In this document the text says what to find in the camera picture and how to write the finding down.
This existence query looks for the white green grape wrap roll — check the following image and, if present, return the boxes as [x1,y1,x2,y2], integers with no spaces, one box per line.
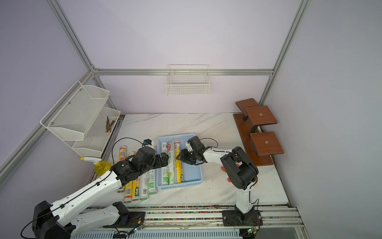
[168,141,176,185]

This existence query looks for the yellow icon wrap roll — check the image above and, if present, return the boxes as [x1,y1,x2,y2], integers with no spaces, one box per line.
[117,145,127,193]

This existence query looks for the yellow blue label wrap roll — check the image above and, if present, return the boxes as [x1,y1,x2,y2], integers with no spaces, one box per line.
[132,177,140,201]

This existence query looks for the yellow red chef wrap roll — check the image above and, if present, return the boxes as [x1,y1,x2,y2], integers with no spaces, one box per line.
[123,181,134,204]

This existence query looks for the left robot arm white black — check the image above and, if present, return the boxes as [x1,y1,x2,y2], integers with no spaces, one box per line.
[32,146,169,239]

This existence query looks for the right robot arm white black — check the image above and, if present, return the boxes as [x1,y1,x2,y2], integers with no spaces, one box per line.
[176,136,259,215]

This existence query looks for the light blue plastic basket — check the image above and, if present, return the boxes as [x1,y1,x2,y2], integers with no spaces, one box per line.
[156,133,203,189]

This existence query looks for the brown clips in basket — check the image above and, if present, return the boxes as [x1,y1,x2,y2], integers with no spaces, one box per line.
[105,117,115,132]

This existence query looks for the lower white mesh shelf basket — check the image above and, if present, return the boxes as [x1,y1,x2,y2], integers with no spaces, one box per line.
[72,107,120,158]

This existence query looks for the white mesh shelf basket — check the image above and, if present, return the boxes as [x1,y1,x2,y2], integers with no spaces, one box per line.
[72,107,120,158]
[40,81,109,141]

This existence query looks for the upper white mesh shelf basket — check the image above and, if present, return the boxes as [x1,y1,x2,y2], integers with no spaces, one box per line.
[40,81,109,141]

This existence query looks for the red rubber glove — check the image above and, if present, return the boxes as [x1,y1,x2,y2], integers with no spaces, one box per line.
[221,164,240,183]

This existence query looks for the brown wooden tiered stand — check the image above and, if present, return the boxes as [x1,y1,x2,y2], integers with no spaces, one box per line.
[233,98,284,166]

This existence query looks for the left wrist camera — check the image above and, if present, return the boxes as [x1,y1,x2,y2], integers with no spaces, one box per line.
[143,139,152,146]

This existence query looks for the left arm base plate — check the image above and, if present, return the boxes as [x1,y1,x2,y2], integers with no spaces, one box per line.
[103,212,146,229]

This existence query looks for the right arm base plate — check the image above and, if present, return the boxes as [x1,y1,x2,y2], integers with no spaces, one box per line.
[222,209,263,227]

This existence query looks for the white wire wall basket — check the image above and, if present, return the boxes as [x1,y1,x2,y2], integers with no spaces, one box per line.
[165,64,210,96]

